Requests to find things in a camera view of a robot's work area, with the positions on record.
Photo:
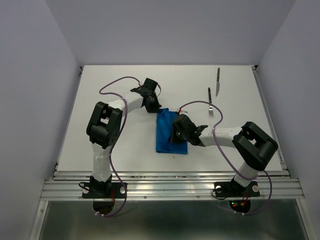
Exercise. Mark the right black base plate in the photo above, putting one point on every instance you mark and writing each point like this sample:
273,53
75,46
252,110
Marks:
236,191

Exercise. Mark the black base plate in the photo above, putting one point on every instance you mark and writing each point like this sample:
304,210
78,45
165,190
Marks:
236,191
116,191

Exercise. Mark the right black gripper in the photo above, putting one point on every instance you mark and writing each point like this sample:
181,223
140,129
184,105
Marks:
174,139

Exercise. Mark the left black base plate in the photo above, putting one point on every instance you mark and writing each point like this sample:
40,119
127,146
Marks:
116,191

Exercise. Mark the steel knife black handle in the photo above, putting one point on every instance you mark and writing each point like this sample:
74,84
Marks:
217,82

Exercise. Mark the aluminium front rail frame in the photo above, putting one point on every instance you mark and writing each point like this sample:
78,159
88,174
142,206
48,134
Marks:
170,186

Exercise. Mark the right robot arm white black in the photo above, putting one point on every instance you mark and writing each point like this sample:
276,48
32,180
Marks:
254,145

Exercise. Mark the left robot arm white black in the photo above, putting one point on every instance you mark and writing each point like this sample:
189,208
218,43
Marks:
104,129

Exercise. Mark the steel fork black handle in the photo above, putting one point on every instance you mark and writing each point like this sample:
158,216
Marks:
210,110

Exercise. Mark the blue cloth napkin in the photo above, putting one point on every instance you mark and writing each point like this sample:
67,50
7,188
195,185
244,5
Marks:
163,145

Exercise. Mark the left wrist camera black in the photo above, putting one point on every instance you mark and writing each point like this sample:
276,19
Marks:
150,84

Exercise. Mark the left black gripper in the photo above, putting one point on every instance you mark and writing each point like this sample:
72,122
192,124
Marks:
155,108

